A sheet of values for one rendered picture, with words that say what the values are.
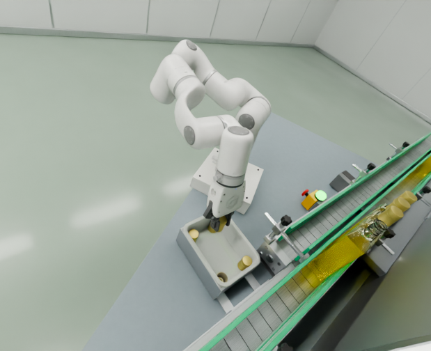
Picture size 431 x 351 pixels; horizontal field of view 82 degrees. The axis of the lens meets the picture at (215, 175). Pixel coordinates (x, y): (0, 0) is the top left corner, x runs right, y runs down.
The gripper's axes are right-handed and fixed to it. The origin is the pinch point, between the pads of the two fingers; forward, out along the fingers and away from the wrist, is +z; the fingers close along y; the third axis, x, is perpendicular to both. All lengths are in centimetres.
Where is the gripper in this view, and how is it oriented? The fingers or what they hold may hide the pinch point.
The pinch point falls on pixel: (220, 221)
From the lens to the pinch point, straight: 73.6
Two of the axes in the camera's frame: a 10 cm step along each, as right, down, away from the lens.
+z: -1.3, 8.2, 5.5
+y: 7.8, -2.6, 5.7
